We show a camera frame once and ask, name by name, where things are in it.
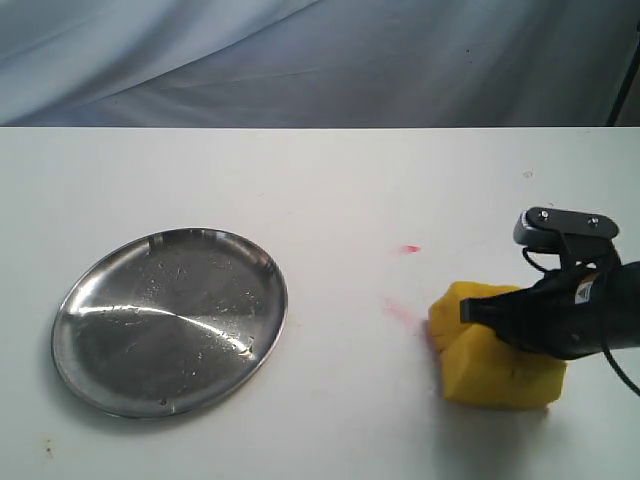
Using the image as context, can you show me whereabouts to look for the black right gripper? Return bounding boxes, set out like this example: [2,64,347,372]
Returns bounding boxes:
[460,262,639,360]

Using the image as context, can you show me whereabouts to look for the yellow sponge block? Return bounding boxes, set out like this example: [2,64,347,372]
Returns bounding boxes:
[427,281,567,410]

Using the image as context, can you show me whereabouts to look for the round steel plate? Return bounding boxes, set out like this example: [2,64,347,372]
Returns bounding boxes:
[50,228,288,420]

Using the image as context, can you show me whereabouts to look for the white backdrop cloth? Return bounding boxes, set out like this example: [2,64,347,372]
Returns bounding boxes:
[1,1,639,128]

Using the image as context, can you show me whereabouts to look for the black camera cable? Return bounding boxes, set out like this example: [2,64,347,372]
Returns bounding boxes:
[522,244,640,394]

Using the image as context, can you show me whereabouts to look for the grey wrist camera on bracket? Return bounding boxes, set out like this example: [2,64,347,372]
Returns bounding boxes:
[513,207,621,270]

